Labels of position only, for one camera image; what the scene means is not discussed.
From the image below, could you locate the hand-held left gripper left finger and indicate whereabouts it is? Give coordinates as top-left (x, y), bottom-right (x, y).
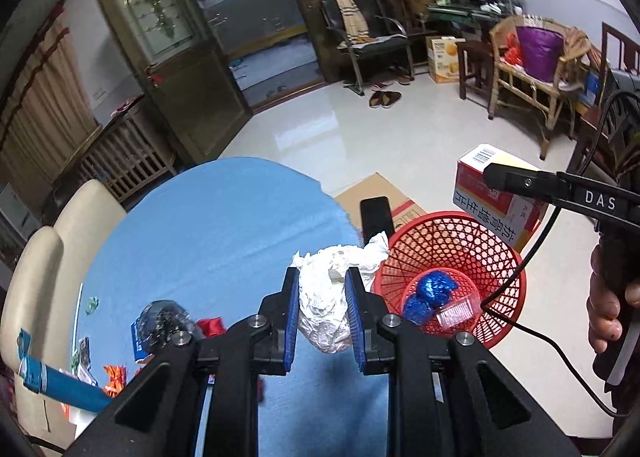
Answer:
top-left (65, 266), bottom-right (301, 457)

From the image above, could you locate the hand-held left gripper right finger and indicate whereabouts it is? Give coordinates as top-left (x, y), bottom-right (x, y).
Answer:
top-left (345, 266), bottom-right (583, 457)

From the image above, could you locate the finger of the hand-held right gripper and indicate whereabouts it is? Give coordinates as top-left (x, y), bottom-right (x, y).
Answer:
top-left (483, 162), bottom-right (568, 199)

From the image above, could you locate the red mesh basket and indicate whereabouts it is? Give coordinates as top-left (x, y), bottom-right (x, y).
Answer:
top-left (372, 211), bottom-right (527, 350)

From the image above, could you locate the black plastic bag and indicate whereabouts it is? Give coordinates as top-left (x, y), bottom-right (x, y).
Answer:
top-left (137, 300), bottom-right (195, 355)

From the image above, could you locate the blue toothpaste box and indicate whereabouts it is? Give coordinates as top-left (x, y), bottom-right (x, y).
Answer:
top-left (131, 321), bottom-right (156, 365)

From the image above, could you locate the person's right hand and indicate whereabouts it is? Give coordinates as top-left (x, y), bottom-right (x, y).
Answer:
top-left (587, 242), bottom-right (640, 353)

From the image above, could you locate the red and white carton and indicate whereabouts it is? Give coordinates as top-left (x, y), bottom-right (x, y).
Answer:
top-left (452, 144), bottom-right (548, 253)

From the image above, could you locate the blue foil ball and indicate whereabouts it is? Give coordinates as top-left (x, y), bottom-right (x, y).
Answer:
top-left (402, 294), bottom-right (432, 325)
top-left (417, 271), bottom-right (458, 308)

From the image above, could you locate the red wrapper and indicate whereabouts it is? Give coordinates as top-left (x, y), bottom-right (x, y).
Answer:
top-left (196, 318), bottom-right (226, 339)

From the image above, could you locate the bamboo chair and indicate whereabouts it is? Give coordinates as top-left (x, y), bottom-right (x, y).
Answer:
top-left (487, 14), bottom-right (606, 160)

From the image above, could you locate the clear plastic wrapper in basket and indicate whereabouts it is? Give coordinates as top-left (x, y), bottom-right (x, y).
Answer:
top-left (436, 294), bottom-right (482, 330)

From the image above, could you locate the black phone-like object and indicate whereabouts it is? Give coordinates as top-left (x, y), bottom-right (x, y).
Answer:
top-left (360, 196), bottom-right (396, 245)

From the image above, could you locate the red plastic bag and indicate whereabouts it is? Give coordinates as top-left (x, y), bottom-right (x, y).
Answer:
top-left (502, 32), bottom-right (524, 69)

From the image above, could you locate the purple bag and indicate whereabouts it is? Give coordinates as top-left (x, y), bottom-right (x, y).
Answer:
top-left (516, 26), bottom-right (566, 80)

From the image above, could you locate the flattened cardboard box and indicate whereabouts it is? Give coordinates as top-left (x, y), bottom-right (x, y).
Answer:
top-left (334, 172), bottom-right (428, 238)

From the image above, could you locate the dark wooden stool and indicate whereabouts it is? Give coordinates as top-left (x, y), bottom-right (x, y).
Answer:
top-left (456, 40), bottom-right (496, 100)

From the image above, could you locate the cardboard box with orange print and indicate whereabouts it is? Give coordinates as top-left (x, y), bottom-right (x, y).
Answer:
top-left (425, 34), bottom-right (468, 84)

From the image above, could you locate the brown garment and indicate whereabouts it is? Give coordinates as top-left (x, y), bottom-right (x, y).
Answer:
top-left (562, 27), bottom-right (601, 63)

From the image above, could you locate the glass computer desk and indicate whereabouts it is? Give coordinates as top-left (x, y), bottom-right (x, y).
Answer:
top-left (427, 2), bottom-right (501, 38)

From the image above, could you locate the orange wrapper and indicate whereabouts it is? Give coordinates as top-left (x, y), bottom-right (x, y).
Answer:
top-left (102, 364), bottom-right (130, 398)

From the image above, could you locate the black metal chair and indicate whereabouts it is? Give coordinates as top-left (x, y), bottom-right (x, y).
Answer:
top-left (320, 0), bottom-right (416, 95)

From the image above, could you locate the green and white packet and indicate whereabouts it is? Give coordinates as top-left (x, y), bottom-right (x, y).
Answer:
top-left (72, 337), bottom-right (96, 385)

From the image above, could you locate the cream chair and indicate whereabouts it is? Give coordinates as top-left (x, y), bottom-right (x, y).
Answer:
top-left (0, 226), bottom-right (76, 448)
top-left (52, 178), bottom-right (128, 260)

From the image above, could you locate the teal cylinder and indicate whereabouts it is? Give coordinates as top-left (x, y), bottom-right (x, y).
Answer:
top-left (19, 354), bottom-right (113, 414)

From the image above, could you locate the striped scarf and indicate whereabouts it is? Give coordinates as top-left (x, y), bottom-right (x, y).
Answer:
top-left (334, 0), bottom-right (371, 43)

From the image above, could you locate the open wooden glass door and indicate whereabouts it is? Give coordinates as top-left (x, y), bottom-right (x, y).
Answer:
top-left (90, 0), bottom-right (253, 163)

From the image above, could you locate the beige curtain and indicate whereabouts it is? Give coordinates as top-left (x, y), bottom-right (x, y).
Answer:
top-left (0, 2), bottom-right (101, 183)

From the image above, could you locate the black cable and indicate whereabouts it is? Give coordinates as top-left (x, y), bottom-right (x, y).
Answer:
top-left (480, 91), bottom-right (640, 418)

